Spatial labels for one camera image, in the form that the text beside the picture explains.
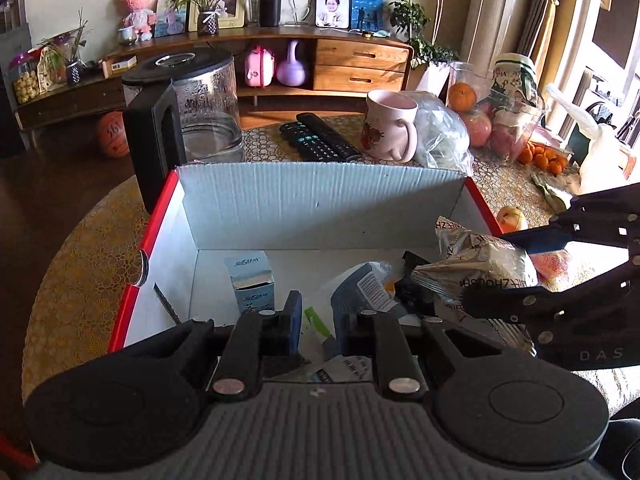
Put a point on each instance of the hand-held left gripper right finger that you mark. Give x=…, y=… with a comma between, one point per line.
x=351, y=332

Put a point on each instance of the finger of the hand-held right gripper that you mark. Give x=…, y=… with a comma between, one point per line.
x=600, y=220
x=500, y=302

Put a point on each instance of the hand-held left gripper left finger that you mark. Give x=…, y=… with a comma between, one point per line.
x=292, y=320

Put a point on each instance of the beige snack bag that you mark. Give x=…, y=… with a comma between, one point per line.
x=480, y=262

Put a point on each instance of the small light blue carton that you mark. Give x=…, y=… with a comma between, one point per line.
x=250, y=280

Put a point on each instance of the red cardboard box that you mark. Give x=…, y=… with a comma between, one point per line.
x=310, y=205

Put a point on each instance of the green and white packet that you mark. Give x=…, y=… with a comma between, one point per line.
x=317, y=327

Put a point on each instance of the white packet black print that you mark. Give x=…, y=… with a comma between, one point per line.
x=345, y=367

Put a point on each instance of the green and white cloth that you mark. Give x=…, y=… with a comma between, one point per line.
x=550, y=194

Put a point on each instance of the white plastic bag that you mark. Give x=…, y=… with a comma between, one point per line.
x=600, y=160

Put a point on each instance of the pile of mandarins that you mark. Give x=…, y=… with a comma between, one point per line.
x=542, y=160

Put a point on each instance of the yellow round fruit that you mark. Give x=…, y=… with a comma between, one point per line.
x=511, y=219

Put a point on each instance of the red apple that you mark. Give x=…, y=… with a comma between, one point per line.
x=506, y=142
x=476, y=129

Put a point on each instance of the clear glass bowl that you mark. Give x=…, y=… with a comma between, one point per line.
x=505, y=115

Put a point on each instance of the patterned ceramic jar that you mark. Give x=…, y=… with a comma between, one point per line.
x=515, y=77

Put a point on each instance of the clear plastic bag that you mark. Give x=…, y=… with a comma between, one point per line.
x=442, y=135

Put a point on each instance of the black remote control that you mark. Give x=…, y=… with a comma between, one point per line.
x=305, y=142
x=327, y=135

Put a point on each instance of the orange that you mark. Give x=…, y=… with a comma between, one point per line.
x=462, y=97

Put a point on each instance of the pink mug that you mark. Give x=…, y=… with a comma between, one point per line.
x=387, y=127

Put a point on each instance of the yellow curtain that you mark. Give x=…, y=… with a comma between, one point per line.
x=525, y=10

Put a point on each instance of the purple vase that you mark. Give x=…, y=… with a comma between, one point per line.
x=291, y=70

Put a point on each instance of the pink toy case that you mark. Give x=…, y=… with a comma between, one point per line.
x=260, y=66

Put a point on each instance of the basketball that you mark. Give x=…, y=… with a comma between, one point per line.
x=112, y=135

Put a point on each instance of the wooden television cabinet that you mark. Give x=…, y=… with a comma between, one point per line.
x=350, y=57

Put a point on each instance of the green indoor tree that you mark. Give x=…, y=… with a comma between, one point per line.
x=410, y=15

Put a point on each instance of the small yellow box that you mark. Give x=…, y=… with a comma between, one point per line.
x=119, y=66

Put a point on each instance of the potted grass plant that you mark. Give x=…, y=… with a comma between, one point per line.
x=207, y=20

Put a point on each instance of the black speaker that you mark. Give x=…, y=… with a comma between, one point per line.
x=270, y=9

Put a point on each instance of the blue picture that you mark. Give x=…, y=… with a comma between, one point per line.
x=367, y=7

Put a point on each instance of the pastel picture card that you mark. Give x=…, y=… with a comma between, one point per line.
x=171, y=15

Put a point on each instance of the small plant in vase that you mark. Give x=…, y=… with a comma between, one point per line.
x=72, y=67

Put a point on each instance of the pink doll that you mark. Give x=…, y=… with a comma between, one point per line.
x=137, y=12

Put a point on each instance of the snack jar purple lid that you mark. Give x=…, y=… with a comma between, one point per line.
x=25, y=80

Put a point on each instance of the baby photo frame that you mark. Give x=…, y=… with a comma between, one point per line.
x=332, y=9

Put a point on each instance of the wooden photo frame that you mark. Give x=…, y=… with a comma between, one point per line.
x=230, y=7

